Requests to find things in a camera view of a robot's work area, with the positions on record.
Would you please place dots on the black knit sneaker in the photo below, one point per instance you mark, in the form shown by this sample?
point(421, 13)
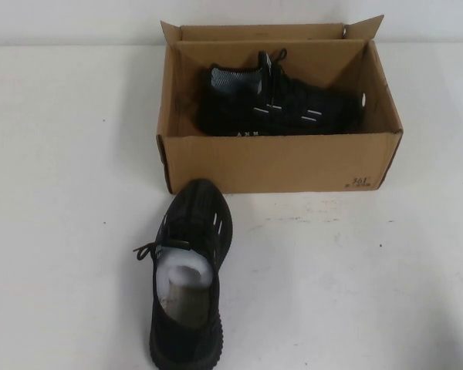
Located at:
point(195, 208)
point(293, 104)

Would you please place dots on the brown cardboard shoe box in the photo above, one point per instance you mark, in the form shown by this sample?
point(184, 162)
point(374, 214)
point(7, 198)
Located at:
point(278, 162)

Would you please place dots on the white foam shoe stuffing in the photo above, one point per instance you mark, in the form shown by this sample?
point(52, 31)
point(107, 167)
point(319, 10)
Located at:
point(183, 268)

